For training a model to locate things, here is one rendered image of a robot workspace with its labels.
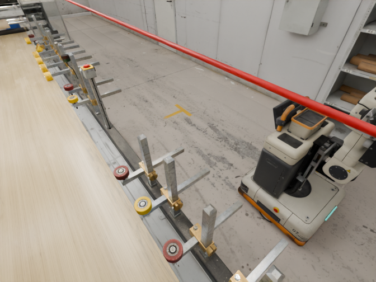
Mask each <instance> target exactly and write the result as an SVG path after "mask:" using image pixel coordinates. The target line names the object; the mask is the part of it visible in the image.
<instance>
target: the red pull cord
mask: <svg viewBox="0 0 376 282"><path fill-rule="evenodd" d="M65 1H67V2H70V3H72V4H75V5H76V6H79V7H81V8H84V9H86V10H88V11H90V12H93V13H95V14H97V15H99V16H101V17H104V18H106V19H108V20H110V21H113V22H115V23H117V24H119V25H121V26H124V27H126V28H129V29H131V30H133V31H135V32H138V33H140V34H142V35H144V36H147V37H149V38H151V39H153V40H155V41H158V42H160V43H163V44H165V45H167V46H169V47H172V48H174V49H176V50H178V51H181V52H183V53H185V54H187V55H189V56H192V57H194V58H196V59H198V60H201V61H203V62H206V63H208V64H210V65H212V66H214V67H217V68H219V69H221V70H223V71H226V72H228V73H230V74H232V75H234V76H237V77H239V78H242V79H244V80H246V81H248V82H251V83H253V84H255V85H257V86H260V87H262V88H264V89H266V90H268V91H271V92H273V93H275V94H277V95H280V96H282V97H285V98H287V99H289V100H291V101H294V102H296V103H298V104H300V105H302V106H305V107H307V108H309V109H311V110H314V111H316V112H318V113H320V114H323V115H325V116H328V117H329V118H332V119H334V120H336V121H339V122H341V123H343V124H345V125H348V126H350V127H352V128H354V129H357V130H359V131H362V132H363V133H365V134H368V135H370V136H373V137H375V138H376V126H375V125H372V124H370V123H367V122H365V121H362V120H360V119H358V118H355V117H353V116H350V115H348V114H346V113H343V112H341V111H339V110H336V109H333V108H331V107H329V106H326V105H324V104H321V103H319V102H317V101H314V100H311V99H310V98H307V97H304V96H302V95H299V94H297V93H295V92H292V91H290V90H287V89H285V88H282V87H280V86H277V85H275V84H273V83H270V82H268V81H266V80H263V79H261V78H258V77H256V76H253V75H251V74H248V73H246V72H244V71H241V70H239V69H237V68H234V67H231V66H229V65H227V64H224V63H222V62H219V61H217V60H215V59H212V58H210V57H207V56H205V55H202V54H200V53H197V52H195V51H193V50H190V49H188V48H185V47H183V46H181V45H178V44H175V43H173V42H171V41H168V40H166V39H164V38H161V37H159V36H156V35H154V34H151V33H149V32H146V31H144V30H142V29H139V28H137V27H135V26H132V25H130V24H127V23H125V22H122V21H120V20H117V19H115V18H113V17H110V16H108V15H105V14H103V13H101V12H98V11H95V10H93V9H91V8H88V7H86V6H83V5H81V4H79V3H76V2H73V1H71V0H65Z"/></svg>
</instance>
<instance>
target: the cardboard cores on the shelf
mask: <svg viewBox="0 0 376 282"><path fill-rule="evenodd" d="M350 64H354V65H358V67H357V69H358V70H361V71H365V72H368V73H372V74H376V55H374V54H369V55H363V54H359V53H358V54H357V55H356V56H355V55H354V56H353V57H352V58H351V60H350ZM340 90H341V91H344V92H347V93H349V94H347V93H344V94H343V95H342V96H341V98H340V99H341V100H344V101H346V102H349V103H351V104H354V105H357V104H358V101H359V100H361V99H362V98H363V97H364V96H365V95H366V94H367V92H364V91H361V90H357V89H356V88H352V87H349V86H346V85H344V84H343V85H342V86H341V87H340Z"/></svg>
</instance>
